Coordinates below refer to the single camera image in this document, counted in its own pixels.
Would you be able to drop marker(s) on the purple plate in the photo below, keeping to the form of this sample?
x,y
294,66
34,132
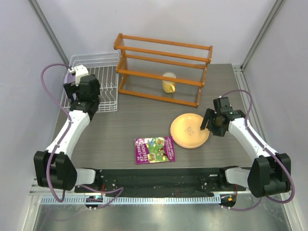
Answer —
x,y
69,78

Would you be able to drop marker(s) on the pink plate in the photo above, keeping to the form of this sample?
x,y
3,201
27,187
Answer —
x,y
198,133

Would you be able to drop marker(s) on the yellow ceramic mug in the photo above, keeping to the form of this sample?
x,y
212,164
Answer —
x,y
169,86

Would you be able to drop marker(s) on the orange plate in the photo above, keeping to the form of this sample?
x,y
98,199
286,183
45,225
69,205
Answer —
x,y
187,121

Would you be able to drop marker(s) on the yellow plate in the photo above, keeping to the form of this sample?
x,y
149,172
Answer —
x,y
189,142

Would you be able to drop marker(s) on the orange wooden shelf rack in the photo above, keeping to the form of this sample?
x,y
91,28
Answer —
x,y
143,61

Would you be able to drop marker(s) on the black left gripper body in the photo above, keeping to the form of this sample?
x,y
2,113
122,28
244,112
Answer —
x,y
96,98

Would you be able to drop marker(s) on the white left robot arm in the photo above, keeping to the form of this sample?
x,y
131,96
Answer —
x,y
53,166

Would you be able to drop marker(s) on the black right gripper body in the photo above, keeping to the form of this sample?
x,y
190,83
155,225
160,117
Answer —
x,y
220,130

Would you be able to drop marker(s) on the white slotted cable duct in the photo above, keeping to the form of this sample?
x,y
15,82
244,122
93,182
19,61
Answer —
x,y
85,199

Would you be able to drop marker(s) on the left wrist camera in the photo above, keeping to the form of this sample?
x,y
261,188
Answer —
x,y
78,71

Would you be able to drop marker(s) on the purple children's book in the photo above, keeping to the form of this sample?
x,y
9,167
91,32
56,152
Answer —
x,y
154,150

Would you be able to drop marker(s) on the white wire dish rack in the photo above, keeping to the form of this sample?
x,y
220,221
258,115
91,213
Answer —
x,y
103,66

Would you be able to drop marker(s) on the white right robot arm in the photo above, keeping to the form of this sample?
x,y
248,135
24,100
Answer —
x,y
270,172

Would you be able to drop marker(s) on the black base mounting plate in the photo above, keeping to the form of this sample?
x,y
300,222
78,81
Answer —
x,y
166,182

